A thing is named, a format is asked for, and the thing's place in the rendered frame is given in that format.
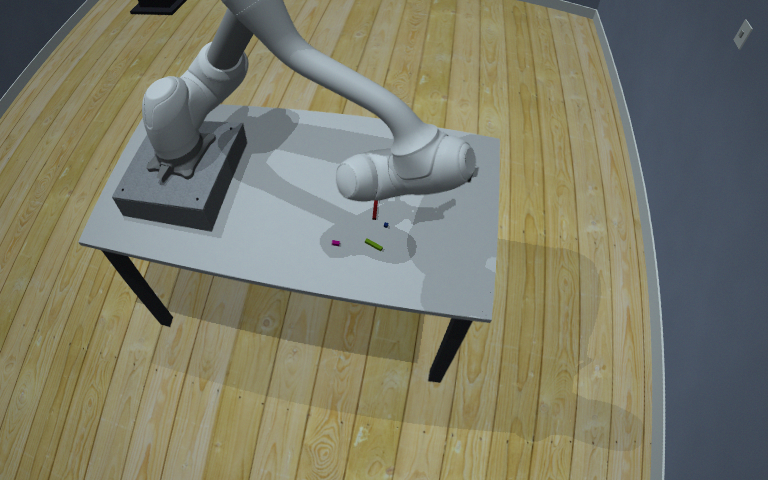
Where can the lime green rod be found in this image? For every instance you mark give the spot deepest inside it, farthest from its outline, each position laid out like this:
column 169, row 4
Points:
column 373, row 244

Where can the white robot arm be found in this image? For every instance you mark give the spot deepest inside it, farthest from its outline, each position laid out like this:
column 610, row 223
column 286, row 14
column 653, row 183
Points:
column 426, row 160

